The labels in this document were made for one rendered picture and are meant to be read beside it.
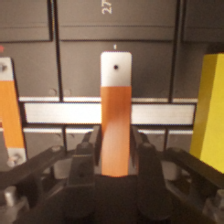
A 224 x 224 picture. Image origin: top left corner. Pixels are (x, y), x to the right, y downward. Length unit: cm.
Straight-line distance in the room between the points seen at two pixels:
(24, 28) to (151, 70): 16
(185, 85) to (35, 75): 19
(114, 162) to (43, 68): 14
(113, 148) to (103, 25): 13
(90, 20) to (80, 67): 5
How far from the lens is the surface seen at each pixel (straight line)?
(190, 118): 25
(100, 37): 20
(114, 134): 15
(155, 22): 21
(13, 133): 26
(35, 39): 22
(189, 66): 23
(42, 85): 23
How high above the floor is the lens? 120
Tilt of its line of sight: 74 degrees down
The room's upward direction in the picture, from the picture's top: 176 degrees counter-clockwise
